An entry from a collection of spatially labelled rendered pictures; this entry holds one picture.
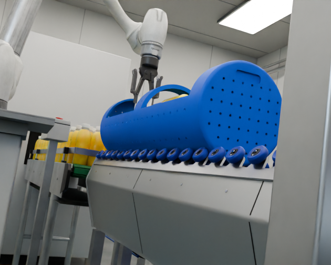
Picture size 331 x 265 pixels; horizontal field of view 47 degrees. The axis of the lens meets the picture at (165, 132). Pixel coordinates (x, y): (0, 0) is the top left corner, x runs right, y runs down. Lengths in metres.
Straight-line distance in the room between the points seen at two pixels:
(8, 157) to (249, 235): 0.83
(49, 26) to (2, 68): 4.97
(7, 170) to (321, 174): 1.10
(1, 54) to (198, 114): 0.77
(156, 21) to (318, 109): 1.32
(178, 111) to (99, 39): 5.42
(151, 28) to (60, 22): 4.86
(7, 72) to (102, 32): 5.09
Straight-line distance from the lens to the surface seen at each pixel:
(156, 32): 1.61
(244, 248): 0.79
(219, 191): 0.86
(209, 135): 0.97
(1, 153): 1.32
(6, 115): 1.23
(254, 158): 0.79
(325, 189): 0.34
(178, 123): 1.06
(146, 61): 1.59
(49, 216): 2.16
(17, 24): 1.71
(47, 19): 6.42
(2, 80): 1.43
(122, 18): 1.77
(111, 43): 6.46
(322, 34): 0.38
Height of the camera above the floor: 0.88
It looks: 7 degrees up
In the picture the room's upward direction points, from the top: 8 degrees clockwise
